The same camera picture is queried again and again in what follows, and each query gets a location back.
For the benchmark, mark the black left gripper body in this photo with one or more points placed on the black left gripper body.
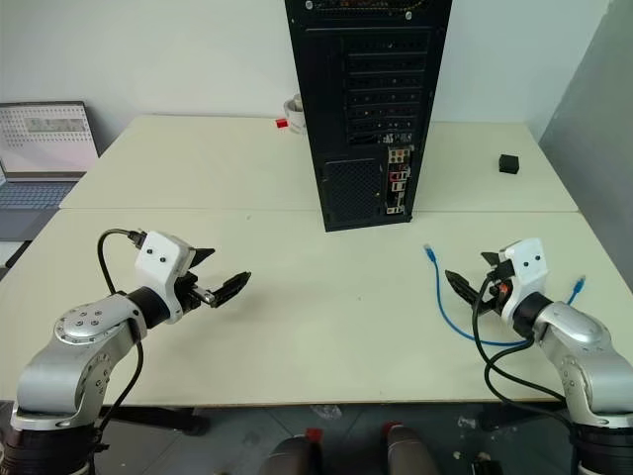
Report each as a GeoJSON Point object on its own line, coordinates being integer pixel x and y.
{"type": "Point", "coordinates": [187, 297]}

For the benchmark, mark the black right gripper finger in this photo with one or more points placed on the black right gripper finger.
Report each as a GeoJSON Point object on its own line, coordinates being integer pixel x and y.
{"type": "Point", "coordinates": [465, 288]}
{"type": "Point", "coordinates": [492, 258]}

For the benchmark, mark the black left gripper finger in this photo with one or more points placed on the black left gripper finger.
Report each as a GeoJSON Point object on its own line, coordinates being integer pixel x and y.
{"type": "Point", "coordinates": [200, 256]}
{"type": "Point", "coordinates": [231, 287]}

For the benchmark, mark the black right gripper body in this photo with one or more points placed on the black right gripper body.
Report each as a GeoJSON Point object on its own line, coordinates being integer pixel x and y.
{"type": "Point", "coordinates": [497, 297]}

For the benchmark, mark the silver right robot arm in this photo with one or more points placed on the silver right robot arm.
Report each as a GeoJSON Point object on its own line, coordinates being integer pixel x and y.
{"type": "Point", "coordinates": [578, 336]}

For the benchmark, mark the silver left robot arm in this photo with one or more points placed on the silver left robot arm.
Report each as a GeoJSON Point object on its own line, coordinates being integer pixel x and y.
{"type": "Point", "coordinates": [74, 356]}

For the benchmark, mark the small black cube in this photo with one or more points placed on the small black cube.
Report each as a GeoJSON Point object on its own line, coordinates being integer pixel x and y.
{"type": "Point", "coordinates": [508, 164]}

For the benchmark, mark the black table foot bar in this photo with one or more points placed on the black table foot bar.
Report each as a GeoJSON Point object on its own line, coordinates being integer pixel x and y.
{"type": "Point", "coordinates": [158, 419]}

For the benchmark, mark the small red block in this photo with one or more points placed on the small red block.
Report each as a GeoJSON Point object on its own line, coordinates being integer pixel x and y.
{"type": "Point", "coordinates": [282, 123]}

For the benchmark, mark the grey partition panel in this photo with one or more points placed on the grey partition panel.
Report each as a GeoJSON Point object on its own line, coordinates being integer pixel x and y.
{"type": "Point", "coordinates": [593, 123]}

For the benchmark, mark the white tape roll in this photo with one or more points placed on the white tape roll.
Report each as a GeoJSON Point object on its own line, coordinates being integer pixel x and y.
{"type": "Point", "coordinates": [296, 116]}

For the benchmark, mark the dark rounded shape red top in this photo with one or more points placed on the dark rounded shape red top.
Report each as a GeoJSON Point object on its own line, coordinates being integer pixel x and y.
{"type": "Point", "coordinates": [294, 457]}
{"type": "Point", "coordinates": [408, 450]}

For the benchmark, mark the grey open laptop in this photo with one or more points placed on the grey open laptop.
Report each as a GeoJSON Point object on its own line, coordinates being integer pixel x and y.
{"type": "Point", "coordinates": [44, 143]}

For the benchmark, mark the black computer tower case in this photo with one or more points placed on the black computer tower case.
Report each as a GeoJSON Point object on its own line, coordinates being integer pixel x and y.
{"type": "Point", "coordinates": [366, 99]}

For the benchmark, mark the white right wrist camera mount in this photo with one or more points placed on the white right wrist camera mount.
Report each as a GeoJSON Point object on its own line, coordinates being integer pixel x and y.
{"type": "Point", "coordinates": [529, 267]}

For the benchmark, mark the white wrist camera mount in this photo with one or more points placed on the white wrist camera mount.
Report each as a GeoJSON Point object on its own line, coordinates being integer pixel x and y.
{"type": "Point", "coordinates": [529, 267]}
{"type": "Point", "coordinates": [157, 257]}

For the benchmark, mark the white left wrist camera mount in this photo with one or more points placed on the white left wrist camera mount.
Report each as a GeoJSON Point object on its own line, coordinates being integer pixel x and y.
{"type": "Point", "coordinates": [157, 257]}

